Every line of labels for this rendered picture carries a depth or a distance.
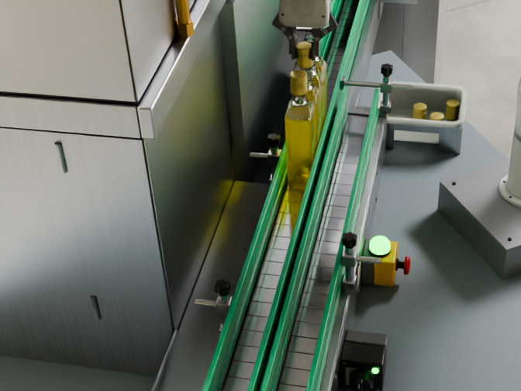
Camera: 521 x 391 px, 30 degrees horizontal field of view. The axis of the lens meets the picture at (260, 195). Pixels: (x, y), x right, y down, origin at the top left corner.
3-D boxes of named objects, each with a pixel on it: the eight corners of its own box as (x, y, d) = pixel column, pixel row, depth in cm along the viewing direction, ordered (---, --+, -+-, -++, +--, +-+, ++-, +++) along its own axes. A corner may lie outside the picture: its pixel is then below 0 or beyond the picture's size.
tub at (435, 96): (379, 107, 258) (380, 79, 252) (464, 113, 253) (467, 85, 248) (370, 146, 245) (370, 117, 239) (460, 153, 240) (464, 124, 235)
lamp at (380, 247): (370, 242, 207) (370, 231, 205) (391, 244, 206) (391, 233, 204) (367, 256, 203) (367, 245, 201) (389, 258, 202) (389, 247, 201)
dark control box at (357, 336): (346, 358, 192) (346, 328, 187) (387, 362, 190) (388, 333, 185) (339, 389, 186) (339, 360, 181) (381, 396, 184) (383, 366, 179)
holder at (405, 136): (359, 107, 259) (359, 83, 254) (464, 115, 254) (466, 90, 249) (350, 145, 246) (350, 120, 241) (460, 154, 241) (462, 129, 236)
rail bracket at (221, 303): (201, 323, 184) (194, 271, 176) (237, 327, 183) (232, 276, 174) (196, 339, 181) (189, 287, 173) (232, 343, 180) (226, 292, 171)
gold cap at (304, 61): (298, 59, 204) (297, 40, 201) (315, 60, 203) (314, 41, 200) (295, 67, 201) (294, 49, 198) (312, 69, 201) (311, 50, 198)
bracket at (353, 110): (349, 127, 241) (349, 104, 237) (387, 130, 239) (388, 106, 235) (346, 136, 239) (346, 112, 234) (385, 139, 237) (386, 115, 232)
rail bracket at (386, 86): (341, 103, 237) (341, 59, 229) (411, 108, 234) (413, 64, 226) (339, 110, 235) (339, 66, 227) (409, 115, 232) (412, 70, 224)
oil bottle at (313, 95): (298, 157, 222) (295, 78, 208) (322, 160, 221) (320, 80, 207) (293, 173, 218) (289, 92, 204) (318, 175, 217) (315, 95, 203)
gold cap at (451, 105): (461, 115, 250) (462, 101, 248) (454, 122, 248) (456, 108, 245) (449, 111, 252) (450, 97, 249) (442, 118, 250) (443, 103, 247)
